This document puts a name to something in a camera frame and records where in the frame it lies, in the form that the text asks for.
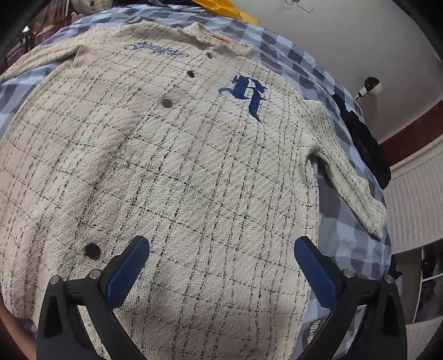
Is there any cream plaid tweed shirt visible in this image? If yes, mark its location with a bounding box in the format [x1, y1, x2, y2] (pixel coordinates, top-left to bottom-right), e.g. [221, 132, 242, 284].
[0, 21, 388, 360]

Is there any blue grey checkered bedsheet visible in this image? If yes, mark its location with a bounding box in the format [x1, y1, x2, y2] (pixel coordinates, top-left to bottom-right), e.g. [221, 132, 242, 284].
[0, 4, 393, 360]

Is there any white radiator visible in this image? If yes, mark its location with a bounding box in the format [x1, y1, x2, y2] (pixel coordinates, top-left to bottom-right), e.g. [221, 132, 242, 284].
[384, 158, 442, 253]

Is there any black garment on bed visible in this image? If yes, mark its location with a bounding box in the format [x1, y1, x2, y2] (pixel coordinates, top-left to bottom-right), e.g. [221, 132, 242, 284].
[332, 93, 391, 190]

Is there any white wall hook bracket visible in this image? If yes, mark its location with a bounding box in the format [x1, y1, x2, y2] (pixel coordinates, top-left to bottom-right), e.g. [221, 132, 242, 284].
[281, 0, 313, 14]

